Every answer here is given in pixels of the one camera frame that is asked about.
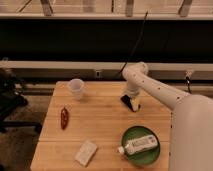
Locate black hanging cable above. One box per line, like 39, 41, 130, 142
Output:
114, 10, 150, 79

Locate green plate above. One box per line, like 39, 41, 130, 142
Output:
118, 126, 160, 167

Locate red chili pepper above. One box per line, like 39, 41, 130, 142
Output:
61, 107, 69, 130

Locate white sponge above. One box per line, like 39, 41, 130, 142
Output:
75, 140, 98, 167

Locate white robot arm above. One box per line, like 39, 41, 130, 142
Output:
122, 62, 213, 171

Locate black office chair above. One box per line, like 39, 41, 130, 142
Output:
0, 69, 42, 133

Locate white plastic bottle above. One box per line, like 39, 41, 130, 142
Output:
118, 135, 158, 155

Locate clear plastic cup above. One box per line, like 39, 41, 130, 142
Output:
67, 79, 84, 100

